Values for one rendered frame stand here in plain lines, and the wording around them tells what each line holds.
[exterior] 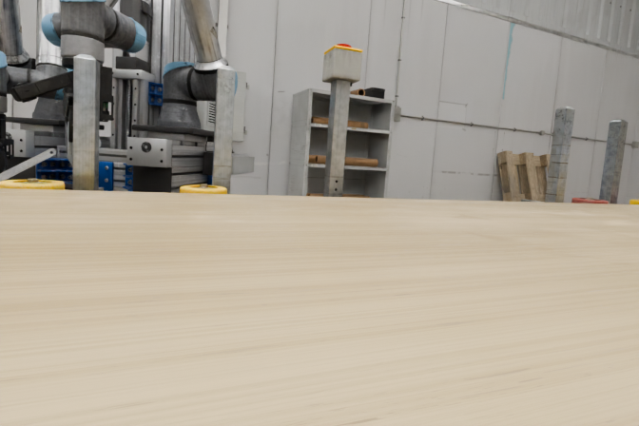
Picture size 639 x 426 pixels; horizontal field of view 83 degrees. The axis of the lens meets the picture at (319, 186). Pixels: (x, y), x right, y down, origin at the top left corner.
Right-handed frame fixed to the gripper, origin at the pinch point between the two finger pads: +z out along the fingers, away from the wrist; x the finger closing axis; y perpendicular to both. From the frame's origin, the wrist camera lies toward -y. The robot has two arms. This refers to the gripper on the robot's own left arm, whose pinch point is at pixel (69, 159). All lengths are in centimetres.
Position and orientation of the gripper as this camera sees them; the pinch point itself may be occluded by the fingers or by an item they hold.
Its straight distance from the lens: 90.8
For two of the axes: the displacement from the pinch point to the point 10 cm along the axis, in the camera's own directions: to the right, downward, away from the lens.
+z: -0.7, 9.9, 0.9
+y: 7.7, 0.0, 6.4
